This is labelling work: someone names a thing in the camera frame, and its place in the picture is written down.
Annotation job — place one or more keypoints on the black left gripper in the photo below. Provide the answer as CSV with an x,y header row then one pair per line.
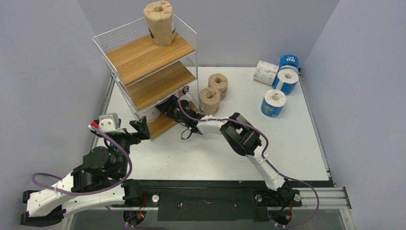
x,y
141,126

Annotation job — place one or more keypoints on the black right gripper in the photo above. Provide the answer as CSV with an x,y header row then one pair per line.
x,y
171,108

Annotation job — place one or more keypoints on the white red-dotted toilet roll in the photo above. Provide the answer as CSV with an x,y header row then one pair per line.
x,y
151,114

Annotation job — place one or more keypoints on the white wire wooden shelf rack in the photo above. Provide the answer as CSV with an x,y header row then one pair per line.
x,y
147,74

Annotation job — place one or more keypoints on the brown roll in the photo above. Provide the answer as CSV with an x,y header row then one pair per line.
x,y
220,82
209,99
160,22

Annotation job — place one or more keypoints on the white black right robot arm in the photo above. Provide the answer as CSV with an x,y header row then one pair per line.
x,y
243,139

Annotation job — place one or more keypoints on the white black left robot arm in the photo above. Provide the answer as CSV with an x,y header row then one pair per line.
x,y
101,180

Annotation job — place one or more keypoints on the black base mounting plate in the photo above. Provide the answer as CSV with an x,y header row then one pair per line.
x,y
281,216

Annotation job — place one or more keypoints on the white floral tissue pack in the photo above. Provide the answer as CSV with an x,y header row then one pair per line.
x,y
265,72

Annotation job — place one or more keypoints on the blue wrapped toilet roll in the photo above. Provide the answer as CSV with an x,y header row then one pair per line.
x,y
273,103

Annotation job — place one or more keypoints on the blue white wrapped roll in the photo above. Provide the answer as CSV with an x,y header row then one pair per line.
x,y
286,81

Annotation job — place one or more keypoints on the blue cartoon-face roll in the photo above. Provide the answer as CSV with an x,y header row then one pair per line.
x,y
289,62

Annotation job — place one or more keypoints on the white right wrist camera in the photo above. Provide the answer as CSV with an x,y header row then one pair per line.
x,y
186,95

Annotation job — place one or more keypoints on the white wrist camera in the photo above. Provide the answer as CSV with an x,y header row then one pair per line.
x,y
186,95
108,123

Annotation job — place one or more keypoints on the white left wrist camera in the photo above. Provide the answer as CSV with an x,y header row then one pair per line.
x,y
108,123

